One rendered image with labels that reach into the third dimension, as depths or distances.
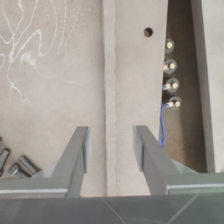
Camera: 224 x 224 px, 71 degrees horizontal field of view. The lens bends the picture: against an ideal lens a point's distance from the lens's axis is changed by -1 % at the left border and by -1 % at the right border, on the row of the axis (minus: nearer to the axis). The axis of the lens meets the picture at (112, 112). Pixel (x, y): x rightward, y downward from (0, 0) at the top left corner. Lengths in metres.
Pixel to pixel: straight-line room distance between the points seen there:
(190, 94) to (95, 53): 0.27
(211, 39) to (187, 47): 0.11
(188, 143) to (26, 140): 0.39
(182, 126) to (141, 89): 0.22
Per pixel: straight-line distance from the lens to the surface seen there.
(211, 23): 0.33
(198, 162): 0.52
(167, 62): 0.36
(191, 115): 0.45
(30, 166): 0.31
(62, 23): 0.26
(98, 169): 0.30
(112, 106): 0.24
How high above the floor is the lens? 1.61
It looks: 75 degrees down
